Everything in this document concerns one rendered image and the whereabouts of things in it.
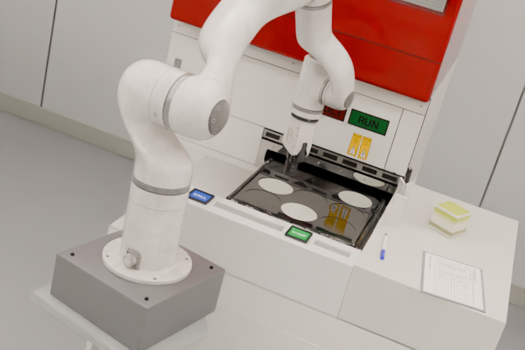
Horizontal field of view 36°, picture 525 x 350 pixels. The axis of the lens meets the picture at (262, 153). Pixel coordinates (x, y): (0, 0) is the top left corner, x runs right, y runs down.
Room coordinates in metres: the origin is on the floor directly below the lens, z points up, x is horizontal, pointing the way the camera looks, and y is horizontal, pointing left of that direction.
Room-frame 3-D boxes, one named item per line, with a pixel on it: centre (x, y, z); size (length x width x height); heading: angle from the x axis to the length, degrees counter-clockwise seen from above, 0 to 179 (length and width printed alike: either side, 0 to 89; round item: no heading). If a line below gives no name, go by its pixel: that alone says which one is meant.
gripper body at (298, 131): (2.06, -0.08, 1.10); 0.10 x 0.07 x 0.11; 22
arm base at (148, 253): (1.51, 0.18, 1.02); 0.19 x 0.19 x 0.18
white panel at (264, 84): (2.37, -0.03, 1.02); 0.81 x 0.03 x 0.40; 76
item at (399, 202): (1.94, -0.37, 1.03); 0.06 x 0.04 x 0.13; 166
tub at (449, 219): (1.97, -0.52, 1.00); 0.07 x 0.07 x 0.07; 50
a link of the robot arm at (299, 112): (2.07, -0.08, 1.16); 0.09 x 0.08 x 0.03; 22
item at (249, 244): (1.77, -0.01, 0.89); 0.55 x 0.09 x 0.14; 76
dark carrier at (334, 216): (2.10, -0.16, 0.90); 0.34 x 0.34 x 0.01; 76
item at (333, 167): (2.31, -0.20, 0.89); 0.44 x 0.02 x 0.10; 76
